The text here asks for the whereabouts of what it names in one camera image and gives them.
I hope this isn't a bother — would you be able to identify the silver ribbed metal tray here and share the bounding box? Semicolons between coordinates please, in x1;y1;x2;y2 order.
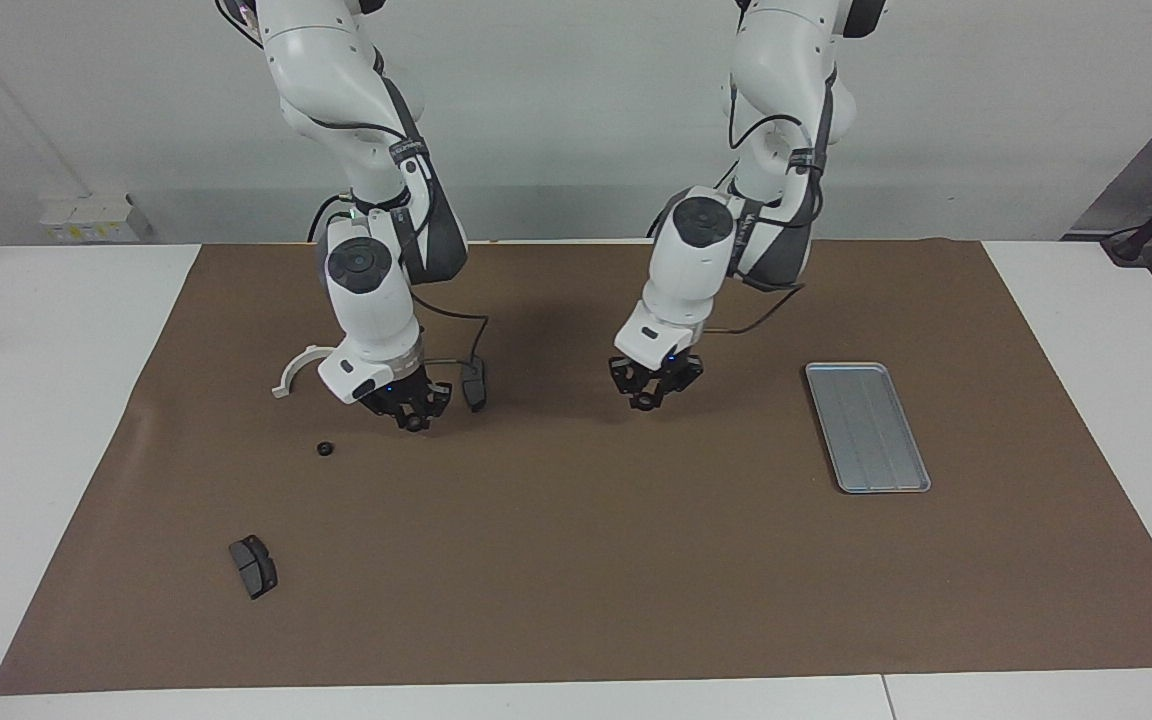
804;362;933;495

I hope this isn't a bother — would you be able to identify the brown table mat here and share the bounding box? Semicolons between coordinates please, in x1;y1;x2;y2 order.
0;238;1152;696

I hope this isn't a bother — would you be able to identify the slotted dark grey brake pad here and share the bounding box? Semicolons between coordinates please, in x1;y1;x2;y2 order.
228;535;279;601

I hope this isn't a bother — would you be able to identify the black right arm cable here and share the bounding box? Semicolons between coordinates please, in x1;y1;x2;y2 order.
311;115;492;401

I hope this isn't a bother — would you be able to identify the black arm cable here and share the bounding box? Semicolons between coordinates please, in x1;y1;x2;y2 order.
701;60;837;336
311;115;492;401

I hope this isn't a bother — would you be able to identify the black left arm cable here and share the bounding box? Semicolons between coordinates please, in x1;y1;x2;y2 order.
701;60;837;336

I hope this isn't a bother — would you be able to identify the white curved plastic bracket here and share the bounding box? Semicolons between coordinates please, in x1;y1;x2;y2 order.
271;345;337;399

